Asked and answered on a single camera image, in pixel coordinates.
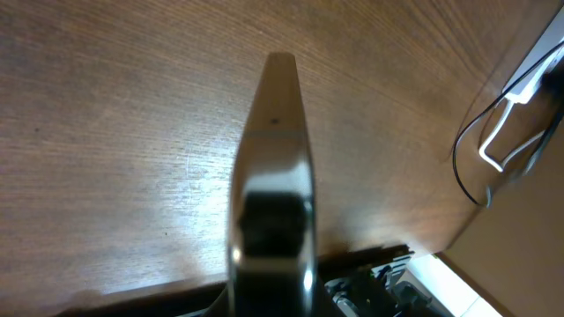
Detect black Galaxy flip phone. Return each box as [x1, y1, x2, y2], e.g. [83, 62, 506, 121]
[227, 52, 317, 316]

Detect black charging cable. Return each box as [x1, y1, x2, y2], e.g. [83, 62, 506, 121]
[451, 39, 564, 208]

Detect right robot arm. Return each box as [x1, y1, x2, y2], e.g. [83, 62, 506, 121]
[324, 254, 444, 317]

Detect white power strip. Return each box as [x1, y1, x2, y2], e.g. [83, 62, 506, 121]
[502, 9, 563, 104]

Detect white power strip cord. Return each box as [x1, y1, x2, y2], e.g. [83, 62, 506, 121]
[478, 99, 547, 173]

